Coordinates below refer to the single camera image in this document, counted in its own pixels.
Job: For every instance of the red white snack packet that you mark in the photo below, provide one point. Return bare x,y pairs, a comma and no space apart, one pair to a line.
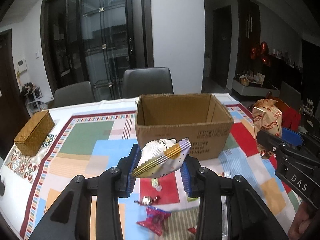
193,230

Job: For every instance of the gold biscuit bag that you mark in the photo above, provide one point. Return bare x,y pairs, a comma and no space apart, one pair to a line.
266,117

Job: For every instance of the grey dining chair left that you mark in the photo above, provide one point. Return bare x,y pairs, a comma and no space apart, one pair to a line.
74,94

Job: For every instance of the white wall intercom panel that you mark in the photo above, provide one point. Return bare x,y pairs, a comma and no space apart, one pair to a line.
22,66

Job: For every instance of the red balloon decoration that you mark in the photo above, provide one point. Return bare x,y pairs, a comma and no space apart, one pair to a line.
261,52

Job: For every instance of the red wooden chair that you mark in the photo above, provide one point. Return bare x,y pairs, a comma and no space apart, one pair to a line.
290,117

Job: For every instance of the white purple snack bag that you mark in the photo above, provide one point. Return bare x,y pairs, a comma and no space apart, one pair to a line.
161,157

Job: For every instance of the brown cardboard box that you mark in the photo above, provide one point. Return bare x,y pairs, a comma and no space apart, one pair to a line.
201,118

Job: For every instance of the pink blue snack packet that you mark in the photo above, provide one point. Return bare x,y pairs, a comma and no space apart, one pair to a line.
154,221

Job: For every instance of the white shoe rack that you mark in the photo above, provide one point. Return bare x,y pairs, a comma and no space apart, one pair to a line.
30,94

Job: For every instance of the white low cabinet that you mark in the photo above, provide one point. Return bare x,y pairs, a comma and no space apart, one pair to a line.
253,91

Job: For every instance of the pale green candy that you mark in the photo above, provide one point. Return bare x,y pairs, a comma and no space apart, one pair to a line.
155,184

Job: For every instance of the colourful patterned tablecloth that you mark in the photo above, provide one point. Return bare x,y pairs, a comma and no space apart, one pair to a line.
90,138

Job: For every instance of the green candy packet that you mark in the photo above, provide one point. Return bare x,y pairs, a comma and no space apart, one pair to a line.
189,199

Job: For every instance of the grey dining chair centre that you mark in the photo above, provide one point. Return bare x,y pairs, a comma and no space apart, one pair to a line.
146,81

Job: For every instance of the red foil candy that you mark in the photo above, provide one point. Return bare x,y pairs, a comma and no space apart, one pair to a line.
147,200

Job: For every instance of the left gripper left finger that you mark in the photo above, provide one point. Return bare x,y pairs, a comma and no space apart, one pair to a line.
69,215

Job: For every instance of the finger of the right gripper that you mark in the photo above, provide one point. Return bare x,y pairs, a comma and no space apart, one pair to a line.
291,137
268,144

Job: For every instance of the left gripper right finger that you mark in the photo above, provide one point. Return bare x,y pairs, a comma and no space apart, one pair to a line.
248,217

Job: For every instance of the grey dining chair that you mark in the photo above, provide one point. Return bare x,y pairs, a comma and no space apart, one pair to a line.
74,94
146,81

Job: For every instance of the person right hand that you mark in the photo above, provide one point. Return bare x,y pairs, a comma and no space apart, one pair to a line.
304,220

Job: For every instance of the black glass sliding door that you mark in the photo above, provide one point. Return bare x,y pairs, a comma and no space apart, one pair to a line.
95,41

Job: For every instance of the woven wicker tissue box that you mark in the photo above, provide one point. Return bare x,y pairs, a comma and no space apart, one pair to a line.
32,135

